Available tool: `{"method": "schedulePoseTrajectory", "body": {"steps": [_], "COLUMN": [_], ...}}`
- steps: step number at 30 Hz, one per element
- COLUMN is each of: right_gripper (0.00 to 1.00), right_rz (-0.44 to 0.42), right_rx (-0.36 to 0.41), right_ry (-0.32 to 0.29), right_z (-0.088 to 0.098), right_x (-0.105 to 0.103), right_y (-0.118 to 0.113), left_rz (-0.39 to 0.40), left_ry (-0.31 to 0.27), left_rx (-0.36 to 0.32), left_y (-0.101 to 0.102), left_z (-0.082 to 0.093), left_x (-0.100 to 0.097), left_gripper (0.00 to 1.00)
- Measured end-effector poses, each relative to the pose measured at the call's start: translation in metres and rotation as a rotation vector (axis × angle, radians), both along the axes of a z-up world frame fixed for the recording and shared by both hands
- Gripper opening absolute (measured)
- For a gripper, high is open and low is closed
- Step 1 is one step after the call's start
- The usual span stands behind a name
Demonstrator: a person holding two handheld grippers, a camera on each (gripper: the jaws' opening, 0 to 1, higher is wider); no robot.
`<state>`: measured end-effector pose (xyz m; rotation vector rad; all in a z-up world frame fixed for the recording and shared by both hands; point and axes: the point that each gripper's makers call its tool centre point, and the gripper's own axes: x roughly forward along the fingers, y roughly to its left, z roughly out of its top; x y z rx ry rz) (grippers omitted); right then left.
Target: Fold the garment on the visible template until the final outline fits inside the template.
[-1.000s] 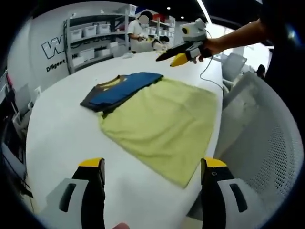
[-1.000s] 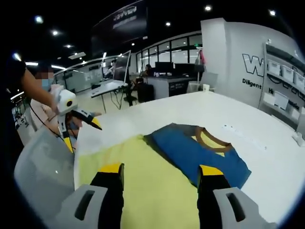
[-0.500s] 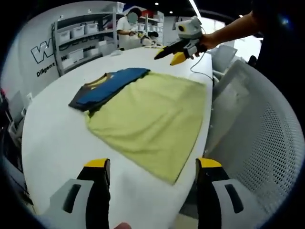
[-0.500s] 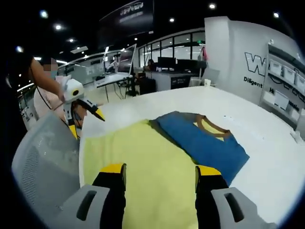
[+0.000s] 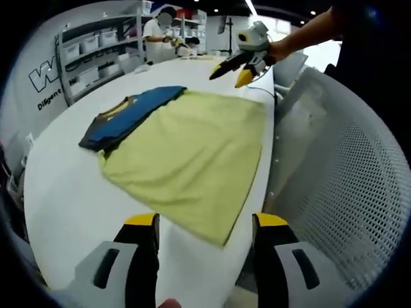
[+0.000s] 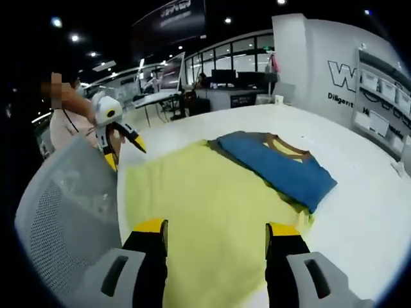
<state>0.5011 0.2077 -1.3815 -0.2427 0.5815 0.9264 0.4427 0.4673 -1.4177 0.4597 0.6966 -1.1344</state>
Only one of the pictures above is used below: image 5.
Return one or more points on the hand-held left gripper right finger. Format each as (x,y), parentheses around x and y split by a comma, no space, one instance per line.
(282,266)

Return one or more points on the person's right hand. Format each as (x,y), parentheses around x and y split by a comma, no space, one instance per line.
(277,51)

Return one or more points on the person's left hand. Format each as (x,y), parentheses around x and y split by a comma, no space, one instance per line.
(168,303)

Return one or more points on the yellow garment with blue grey sleeves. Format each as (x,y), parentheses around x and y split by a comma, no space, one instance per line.
(192,154)

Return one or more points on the row of white storage bins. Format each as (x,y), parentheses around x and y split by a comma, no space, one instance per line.
(91,43)

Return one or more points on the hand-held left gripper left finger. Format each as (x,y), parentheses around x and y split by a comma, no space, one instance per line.
(128,266)

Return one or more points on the grey storage shelf unit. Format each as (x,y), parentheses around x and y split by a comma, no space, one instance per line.
(96,57)

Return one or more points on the grey mesh office chair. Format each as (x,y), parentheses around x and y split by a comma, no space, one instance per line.
(346,179)

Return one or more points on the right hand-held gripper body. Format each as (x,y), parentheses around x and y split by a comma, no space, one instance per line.
(255,38)

